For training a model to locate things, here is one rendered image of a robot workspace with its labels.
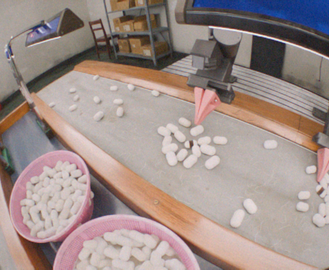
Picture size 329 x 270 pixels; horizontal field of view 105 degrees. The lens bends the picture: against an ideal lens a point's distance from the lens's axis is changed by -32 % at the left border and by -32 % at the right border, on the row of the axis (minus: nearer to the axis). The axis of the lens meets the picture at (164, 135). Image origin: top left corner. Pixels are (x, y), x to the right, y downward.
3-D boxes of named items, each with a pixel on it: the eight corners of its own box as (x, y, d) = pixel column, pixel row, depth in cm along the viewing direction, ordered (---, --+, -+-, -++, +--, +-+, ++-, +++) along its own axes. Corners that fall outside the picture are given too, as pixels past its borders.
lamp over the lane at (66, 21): (37, 40, 71) (34, 30, 66) (85, 26, 39) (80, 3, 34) (25, 47, 67) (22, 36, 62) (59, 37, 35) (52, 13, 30)
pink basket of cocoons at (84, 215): (73, 157, 56) (60, 137, 49) (125, 205, 42) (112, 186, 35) (21, 206, 42) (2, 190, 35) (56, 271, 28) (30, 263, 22)
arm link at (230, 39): (252, 46, 28) (244, 3, 29) (208, 43, 30) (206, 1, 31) (242, 69, 40) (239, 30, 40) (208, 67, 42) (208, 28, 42)
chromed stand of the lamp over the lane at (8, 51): (66, 103, 84) (37, 24, 54) (83, 114, 74) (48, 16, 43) (38, 125, 74) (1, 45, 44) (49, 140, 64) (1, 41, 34)
